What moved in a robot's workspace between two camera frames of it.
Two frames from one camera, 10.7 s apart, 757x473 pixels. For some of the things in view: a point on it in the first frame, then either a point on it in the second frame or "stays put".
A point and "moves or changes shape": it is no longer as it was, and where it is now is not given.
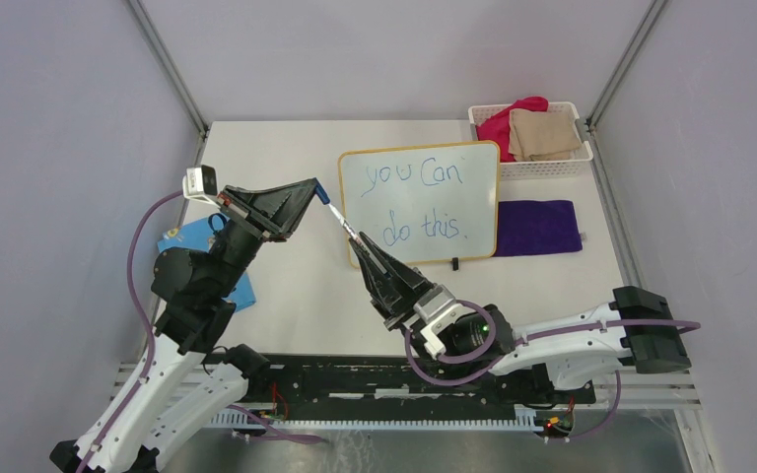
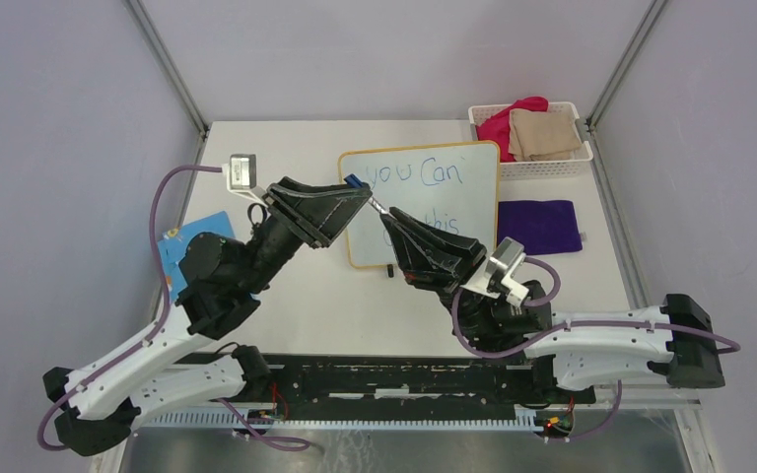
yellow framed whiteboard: [425, 204] stays put
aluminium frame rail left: [193, 110] stays put
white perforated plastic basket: [533, 169] stays put
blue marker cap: [321, 193] moves or changes shape
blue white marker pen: [345, 222] moves or changes shape
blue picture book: [197, 236] stays put
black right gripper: [384, 294] → [425, 270]
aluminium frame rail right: [648, 23] stays put
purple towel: [537, 227] stays put
